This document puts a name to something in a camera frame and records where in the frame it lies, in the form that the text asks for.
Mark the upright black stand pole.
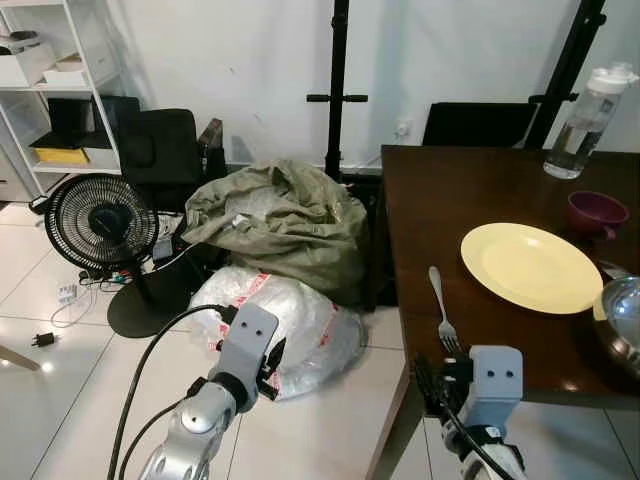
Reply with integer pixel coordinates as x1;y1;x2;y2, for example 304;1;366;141
306;0;369;182

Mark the black padded armchair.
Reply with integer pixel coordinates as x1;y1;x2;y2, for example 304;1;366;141
117;108;203;213

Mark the yellow flat box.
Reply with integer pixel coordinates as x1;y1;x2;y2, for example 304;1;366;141
35;147;90;167

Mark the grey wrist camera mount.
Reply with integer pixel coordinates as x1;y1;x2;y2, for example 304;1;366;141
213;302;281;387
466;345;525;429

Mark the black chair backrest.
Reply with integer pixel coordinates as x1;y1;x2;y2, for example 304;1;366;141
421;102;542;150

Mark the black box on shelf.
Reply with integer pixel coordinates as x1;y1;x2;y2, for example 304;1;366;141
46;97;97;142

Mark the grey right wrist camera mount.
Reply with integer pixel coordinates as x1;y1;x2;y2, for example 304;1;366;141
466;345;525;429

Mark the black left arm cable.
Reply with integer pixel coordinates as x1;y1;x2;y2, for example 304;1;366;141
107;303;238;480

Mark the clear plastic bag red print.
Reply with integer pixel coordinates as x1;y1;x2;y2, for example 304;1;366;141
187;266;367;402

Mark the clear plastic water bottle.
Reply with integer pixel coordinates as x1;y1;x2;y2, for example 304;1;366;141
543;63;639;181

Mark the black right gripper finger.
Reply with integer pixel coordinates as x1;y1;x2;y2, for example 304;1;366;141
413;357;443;418

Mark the white shelf unit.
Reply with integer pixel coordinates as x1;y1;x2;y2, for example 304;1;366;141
0;0;127;197

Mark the slanted black stand pole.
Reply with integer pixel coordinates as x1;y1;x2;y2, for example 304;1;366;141
524;0;609;151

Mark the stainless steel bowl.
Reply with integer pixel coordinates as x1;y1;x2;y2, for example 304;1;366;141
597;275;640;373

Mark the olive green sack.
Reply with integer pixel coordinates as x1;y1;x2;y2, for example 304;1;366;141
181;158;372;307

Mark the white cardboard box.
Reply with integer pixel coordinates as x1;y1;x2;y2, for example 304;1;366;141
42;54;117;87

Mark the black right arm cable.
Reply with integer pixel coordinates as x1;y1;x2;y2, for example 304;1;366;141
430;395;513;480

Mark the silver metal fork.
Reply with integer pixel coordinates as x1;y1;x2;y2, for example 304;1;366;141
428;266;462;357

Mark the pale yellow plate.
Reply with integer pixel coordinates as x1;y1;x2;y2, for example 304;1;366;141
460;222;605;316

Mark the black floor fan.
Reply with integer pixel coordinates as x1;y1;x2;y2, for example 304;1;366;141
44;173;203;340

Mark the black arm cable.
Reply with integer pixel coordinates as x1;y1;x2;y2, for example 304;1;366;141
430;395;513;480
107;303;238;480

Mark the white power strip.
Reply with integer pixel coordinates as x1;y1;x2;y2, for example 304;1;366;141
55;283;82;307

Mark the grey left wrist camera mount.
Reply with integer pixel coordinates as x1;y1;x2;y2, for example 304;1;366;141
213;302;281;387

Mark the purple cup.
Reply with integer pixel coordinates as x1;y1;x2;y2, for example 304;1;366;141
567;190;630;242

